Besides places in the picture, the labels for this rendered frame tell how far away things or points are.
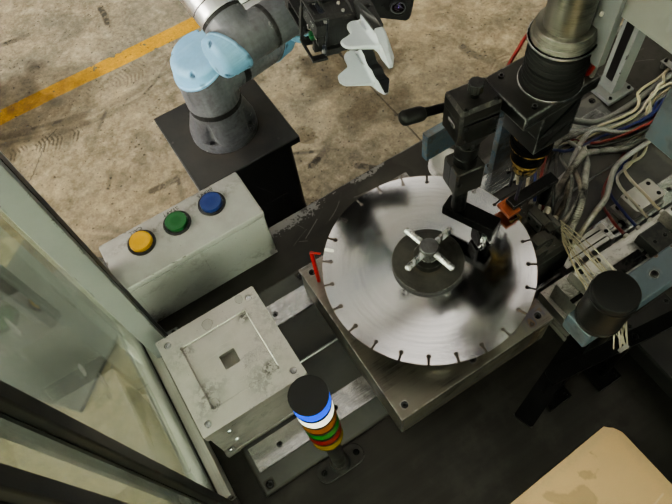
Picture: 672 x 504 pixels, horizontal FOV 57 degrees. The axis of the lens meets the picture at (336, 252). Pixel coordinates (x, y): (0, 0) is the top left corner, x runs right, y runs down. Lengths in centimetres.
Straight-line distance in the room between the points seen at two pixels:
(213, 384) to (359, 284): 27
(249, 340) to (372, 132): 147
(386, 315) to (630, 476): 47
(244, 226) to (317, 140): 127
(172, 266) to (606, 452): 78
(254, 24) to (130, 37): 196
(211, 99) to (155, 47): 159
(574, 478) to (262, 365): 52
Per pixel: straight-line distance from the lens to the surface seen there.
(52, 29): 318
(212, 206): 112
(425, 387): 100
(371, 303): 94
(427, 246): 92
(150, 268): 111
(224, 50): 101
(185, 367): 101
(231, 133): 137
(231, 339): 101
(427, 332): 92
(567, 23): 72
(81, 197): 247
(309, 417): 68
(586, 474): 111
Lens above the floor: 181
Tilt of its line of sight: 61 degrees down
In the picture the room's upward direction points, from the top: 11 degrees counter-clockwise
